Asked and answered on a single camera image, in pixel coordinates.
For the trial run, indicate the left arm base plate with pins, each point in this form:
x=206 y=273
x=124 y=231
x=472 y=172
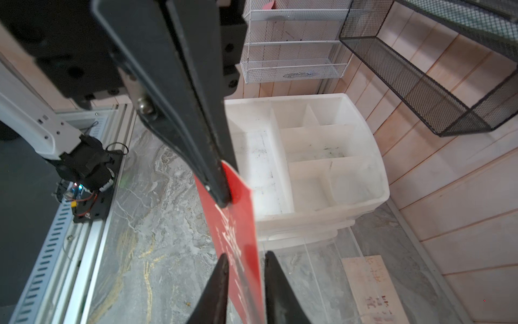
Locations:
x=86 y=205

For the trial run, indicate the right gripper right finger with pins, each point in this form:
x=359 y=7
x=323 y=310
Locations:
x=282 y=306

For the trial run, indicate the pink eraser block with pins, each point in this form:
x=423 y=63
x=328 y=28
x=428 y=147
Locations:
x=269 y=6

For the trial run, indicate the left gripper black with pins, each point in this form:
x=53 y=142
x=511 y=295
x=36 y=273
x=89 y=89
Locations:
x=84 y=47

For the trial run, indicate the white plastic drawer organizer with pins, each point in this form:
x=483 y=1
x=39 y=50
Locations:
x=311 y=162

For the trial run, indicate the beige postcard red text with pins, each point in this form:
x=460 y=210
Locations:
x=373 y=291

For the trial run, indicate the aluminium mounting rail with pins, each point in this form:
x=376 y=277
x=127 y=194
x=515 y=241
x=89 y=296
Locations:
x=61 y=284

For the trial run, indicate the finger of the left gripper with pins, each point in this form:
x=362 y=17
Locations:
x=209 y=37

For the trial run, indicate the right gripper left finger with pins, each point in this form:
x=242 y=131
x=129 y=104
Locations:
x=212 y=305

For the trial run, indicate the white wire mesh shelf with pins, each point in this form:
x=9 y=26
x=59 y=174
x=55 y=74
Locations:
x=296 y=41

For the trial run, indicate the black wire mesh basket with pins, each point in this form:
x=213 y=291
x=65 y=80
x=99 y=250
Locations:
x=417 y=67

